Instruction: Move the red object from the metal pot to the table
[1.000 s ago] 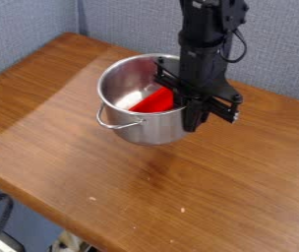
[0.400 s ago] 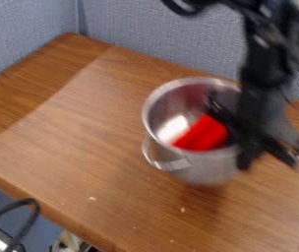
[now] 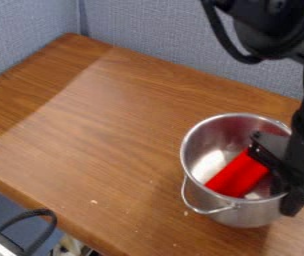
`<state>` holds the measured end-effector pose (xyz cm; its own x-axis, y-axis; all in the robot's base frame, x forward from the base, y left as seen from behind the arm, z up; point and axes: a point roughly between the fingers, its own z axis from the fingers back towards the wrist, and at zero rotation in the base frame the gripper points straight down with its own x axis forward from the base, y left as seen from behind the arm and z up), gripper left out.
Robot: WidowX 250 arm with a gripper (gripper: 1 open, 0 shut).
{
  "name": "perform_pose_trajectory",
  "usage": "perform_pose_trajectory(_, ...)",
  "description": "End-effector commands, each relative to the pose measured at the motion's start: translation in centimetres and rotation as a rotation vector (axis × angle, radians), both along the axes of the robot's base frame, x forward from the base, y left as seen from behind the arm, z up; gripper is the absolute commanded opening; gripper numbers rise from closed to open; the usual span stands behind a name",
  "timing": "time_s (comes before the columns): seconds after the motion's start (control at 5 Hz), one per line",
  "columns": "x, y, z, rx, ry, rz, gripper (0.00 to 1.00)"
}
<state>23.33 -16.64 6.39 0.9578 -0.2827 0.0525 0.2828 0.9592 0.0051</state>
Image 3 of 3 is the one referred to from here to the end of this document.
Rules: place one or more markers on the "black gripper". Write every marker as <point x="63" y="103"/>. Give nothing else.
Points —
<point x="281" y="153"/>

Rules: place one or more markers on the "red block object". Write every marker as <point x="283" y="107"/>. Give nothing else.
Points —
<point x="239" y="177"/>

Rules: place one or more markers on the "stainless steel pot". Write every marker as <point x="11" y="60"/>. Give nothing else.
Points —
<point x="210" y="147"/>

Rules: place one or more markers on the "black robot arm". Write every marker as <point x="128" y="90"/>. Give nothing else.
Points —
<point x="262" y="30"/>

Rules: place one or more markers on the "white object under table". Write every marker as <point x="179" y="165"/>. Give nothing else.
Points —
<point x="72" y="247"/>

